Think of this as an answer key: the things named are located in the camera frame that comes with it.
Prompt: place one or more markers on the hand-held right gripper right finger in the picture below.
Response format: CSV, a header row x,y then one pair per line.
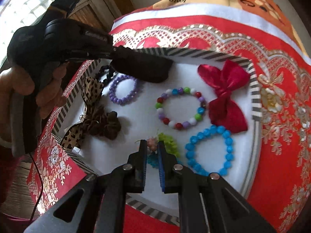
x,y
160,167

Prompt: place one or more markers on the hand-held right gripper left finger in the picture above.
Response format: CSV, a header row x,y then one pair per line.
x,y
143,165

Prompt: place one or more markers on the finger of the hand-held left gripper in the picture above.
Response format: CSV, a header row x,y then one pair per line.
x,y
92,54
97,37

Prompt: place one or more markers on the leopard print bow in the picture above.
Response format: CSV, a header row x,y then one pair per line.
x,y
93,88

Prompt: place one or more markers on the striped black white box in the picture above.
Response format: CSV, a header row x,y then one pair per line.
x,y
136,126

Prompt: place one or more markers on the brown scrunchie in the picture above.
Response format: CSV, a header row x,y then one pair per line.
x,y
107,126

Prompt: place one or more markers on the black velvet pouch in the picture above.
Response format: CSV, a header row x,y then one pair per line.
x,y
145,65

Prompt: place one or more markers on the red satin bow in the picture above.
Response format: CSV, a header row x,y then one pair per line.
x,y
226,111

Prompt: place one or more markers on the person's left hand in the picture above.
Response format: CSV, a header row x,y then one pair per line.
x,y
52,102

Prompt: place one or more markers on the window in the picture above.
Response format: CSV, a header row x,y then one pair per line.
x,y
24,4

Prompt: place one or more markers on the red floral tablecloth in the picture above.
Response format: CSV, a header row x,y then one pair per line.
x,y
279,155

